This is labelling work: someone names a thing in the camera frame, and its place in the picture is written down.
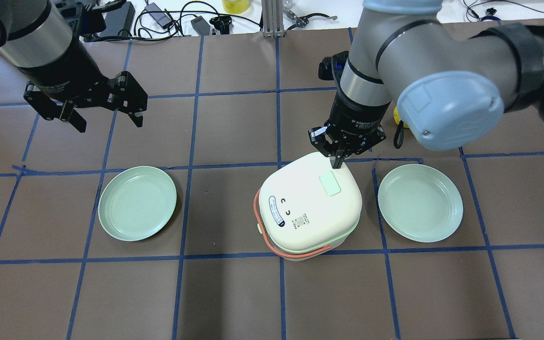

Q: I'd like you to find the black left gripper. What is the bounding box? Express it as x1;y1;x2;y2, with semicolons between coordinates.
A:
18;37;148;133

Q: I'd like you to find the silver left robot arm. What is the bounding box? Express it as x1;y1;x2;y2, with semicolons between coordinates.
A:
0;0;108;133

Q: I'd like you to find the white rice cooker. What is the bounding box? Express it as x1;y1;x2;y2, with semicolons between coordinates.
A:
253;152;363;261

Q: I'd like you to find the yellow tape roll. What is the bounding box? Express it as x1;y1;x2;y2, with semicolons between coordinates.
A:
221;0;251;15

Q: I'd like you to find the yellow toy fruit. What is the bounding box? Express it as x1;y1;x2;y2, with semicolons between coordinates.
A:
393;106;409;129

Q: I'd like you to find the light green plate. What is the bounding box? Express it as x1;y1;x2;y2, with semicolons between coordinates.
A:
98;166;178;242
377;164;464;243

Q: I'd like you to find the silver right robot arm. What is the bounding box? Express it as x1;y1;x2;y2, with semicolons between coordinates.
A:
308;0;544;168

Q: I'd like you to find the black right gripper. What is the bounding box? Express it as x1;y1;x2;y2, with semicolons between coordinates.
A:
308;92;387;169

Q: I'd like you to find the aluminium frame post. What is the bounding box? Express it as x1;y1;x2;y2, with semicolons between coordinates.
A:
261;0;285;37

